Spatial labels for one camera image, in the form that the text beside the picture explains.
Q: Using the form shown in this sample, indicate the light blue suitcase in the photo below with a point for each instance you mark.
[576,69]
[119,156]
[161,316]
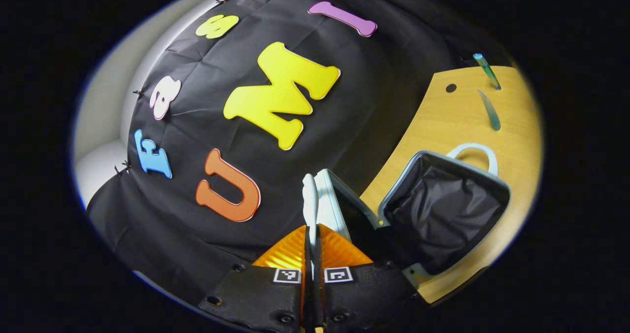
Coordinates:
[443,210]

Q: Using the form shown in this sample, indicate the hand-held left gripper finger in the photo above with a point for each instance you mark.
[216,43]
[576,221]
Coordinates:
[308,254]
[318,254]

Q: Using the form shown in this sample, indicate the white and blue squeeze tube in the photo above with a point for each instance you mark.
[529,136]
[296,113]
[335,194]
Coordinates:
[490,112]

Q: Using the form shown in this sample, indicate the teal clear bottle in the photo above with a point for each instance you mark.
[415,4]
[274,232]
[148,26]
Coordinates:
[487,71]

